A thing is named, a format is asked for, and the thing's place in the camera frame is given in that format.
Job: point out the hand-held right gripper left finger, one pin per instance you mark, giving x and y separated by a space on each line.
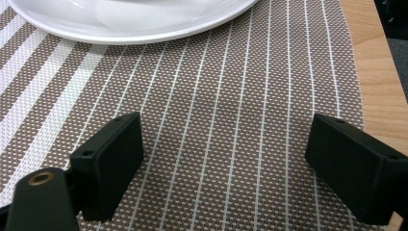
107 166

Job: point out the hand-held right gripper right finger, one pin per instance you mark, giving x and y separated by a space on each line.
356 166

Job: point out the brown striped woven placemat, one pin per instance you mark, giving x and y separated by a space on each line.
205 134

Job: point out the white plate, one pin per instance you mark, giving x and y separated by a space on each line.
128 22

